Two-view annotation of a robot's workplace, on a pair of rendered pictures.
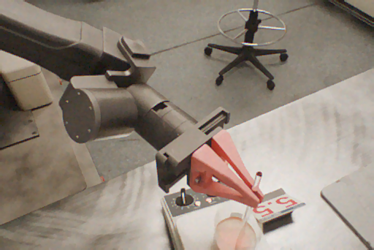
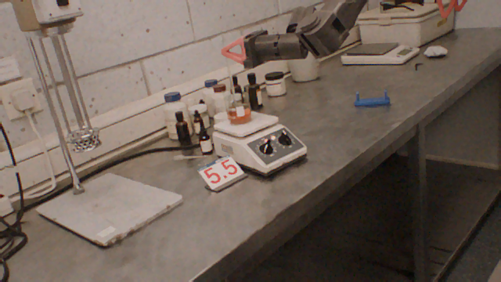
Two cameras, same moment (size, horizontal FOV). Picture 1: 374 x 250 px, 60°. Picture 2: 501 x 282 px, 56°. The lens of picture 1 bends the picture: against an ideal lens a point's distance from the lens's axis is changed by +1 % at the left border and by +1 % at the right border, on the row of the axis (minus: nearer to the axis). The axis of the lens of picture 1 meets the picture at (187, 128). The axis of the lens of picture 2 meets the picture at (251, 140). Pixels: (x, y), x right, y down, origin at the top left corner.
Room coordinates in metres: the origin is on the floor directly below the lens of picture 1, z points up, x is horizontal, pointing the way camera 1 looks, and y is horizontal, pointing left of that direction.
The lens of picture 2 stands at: (1.24, -0.34, 1.19)
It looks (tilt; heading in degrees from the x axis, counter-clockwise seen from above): 20 degrees down; 165
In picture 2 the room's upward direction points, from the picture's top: 10 degrees counter-clockwise
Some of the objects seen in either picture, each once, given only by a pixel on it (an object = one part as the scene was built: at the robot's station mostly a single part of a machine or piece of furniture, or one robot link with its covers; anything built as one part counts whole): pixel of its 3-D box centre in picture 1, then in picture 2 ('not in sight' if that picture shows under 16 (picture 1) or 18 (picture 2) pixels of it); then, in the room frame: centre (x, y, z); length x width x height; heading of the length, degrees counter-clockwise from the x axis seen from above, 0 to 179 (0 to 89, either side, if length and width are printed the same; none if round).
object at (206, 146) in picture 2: not in sight; (204, 139); (0.09, -0.14, 0.78); 0.03 x 0.03 x 0.07
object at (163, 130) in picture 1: (179, 137); (268, 48); (0.24, 0.01, 1.01); 0.10 x 0.07 x 0.07; 135
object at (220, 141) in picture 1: (218, 179); (241, 49); (0.19, -0.03, 1.01); 0.09 x 0.07 x 0.07; 45
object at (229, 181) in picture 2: (272, 204); (222, 172); (0.29, -0.15, 0.77); 0.09 x 0.06 x 0.04; 113
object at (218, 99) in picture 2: not in sight; (222, 102); (-0.14, -0.03, 0.80); 0.06 x 0.06 x 0.11
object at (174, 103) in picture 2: not in sight; (176, 114); (-0.10, -0.18, 0.81); 0.07 x 0.07 x 0.13
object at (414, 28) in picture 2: not in sight; (406, 23); (-0.60, 0.97, 0.82); 0.37 x 0.31 x 0.14; 116
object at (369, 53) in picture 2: not in sight; (380, 53); (-0.39, 0.69, 0.77); 0.26 x 0.19 x 0.05; 32
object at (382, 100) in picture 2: not in sight; (371, 97); (0.07, 0.37, 0.77); 0.10 x 0.03 x 0.04; 56
